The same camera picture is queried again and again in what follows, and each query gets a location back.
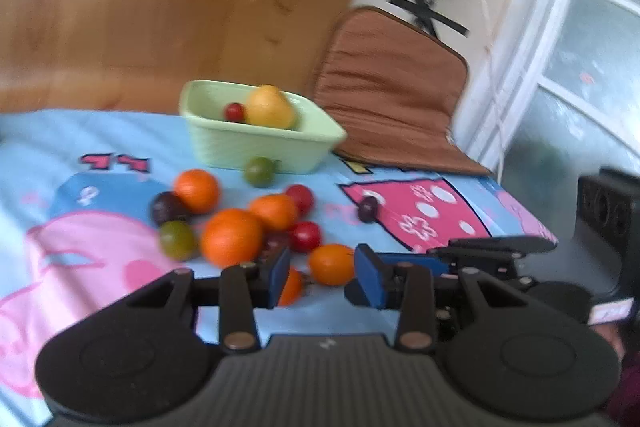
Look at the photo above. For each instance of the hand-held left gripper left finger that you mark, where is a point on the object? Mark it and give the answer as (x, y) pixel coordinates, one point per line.
(280, 277)

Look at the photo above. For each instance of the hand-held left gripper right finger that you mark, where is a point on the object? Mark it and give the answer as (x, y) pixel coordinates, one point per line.
(369, 277)

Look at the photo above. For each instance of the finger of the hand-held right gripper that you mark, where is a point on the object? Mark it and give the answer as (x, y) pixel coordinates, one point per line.
(415, 261)
(500, 246)

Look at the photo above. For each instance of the orange mandarin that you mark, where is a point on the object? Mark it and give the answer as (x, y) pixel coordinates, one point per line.
(197, 190)
(294, 287)
(331, 264)
(274, 209)

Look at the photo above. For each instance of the dark red plum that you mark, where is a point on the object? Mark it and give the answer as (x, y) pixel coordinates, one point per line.
(276, 241)

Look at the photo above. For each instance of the large orange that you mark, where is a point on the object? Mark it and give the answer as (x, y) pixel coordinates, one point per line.
(230, 237)

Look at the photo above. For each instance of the dark purple plum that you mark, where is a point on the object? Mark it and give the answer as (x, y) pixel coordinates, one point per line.
(369, 209)
(165, 207)

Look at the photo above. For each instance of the green lime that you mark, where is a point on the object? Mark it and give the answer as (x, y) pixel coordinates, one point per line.
(258, 172)

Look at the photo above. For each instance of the light green ceramic bowl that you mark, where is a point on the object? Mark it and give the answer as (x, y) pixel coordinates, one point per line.
(240, 147)

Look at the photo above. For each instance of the person's right forearm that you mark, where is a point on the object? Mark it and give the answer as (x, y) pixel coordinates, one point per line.
(630, 387)

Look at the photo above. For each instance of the white frosted glass door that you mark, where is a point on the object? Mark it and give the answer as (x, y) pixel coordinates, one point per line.
(575, 57)

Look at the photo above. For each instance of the yellow pear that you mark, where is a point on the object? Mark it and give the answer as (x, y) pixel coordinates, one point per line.
(267, 107)

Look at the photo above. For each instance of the brown seat cushion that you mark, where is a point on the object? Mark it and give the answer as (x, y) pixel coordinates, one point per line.
(390, 82)

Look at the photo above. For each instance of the blue cartoon printed blanket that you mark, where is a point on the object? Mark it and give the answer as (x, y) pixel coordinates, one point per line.
(75, 147)

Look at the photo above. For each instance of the black tape cross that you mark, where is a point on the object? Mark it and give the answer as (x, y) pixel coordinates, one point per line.
(425, 9)

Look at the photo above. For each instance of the wooden chair back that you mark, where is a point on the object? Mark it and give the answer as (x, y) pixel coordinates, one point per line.
(150, 7)

